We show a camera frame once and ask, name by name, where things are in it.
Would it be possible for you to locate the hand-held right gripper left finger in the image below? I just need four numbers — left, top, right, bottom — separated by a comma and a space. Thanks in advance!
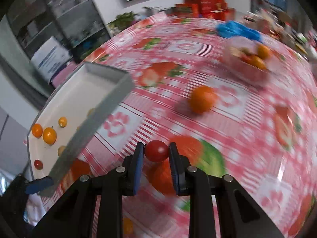
32, 142, 144, 238

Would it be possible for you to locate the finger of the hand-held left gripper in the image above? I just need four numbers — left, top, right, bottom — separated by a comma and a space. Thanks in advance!
25, 176, 54, 195

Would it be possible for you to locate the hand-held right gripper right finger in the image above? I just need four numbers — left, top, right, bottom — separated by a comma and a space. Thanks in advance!
169, 142, 284, 238

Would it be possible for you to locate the orange cherry tomato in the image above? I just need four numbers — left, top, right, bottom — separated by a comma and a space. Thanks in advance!
43, 127, 57, 145
32, 124, 43, 138

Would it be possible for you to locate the white tray with grey rim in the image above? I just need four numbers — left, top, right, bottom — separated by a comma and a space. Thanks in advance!
26, 62, 135, 198

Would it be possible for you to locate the small orange fruit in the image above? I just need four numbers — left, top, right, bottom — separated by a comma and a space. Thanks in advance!
123, 218, 134, 235

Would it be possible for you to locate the large orange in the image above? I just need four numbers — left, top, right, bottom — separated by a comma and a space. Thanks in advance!
189, 86, 218, 114

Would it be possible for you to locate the clear plastic bowl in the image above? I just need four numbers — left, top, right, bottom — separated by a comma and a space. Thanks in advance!
223, 36, 273, 86

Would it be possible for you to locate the white and blue sign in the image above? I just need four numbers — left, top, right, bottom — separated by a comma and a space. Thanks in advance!
30, 36, 71, 80

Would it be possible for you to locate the orange in clear bowl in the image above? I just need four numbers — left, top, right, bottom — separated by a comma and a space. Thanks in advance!
257, 45, 271, 60
250, 56, 267, 70

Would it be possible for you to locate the green leafy plant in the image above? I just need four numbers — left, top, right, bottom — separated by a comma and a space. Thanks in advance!
108, 12, 139, 31

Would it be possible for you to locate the blue plastic bag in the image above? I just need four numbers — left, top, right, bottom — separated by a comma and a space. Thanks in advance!
217, 21, 263, 42

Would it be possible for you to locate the stack of red boxes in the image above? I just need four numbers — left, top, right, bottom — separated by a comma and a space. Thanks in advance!
175, 0, 236, 21

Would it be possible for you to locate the glass door cabinet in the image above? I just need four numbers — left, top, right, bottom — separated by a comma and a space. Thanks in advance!
6, 0, 111, 62

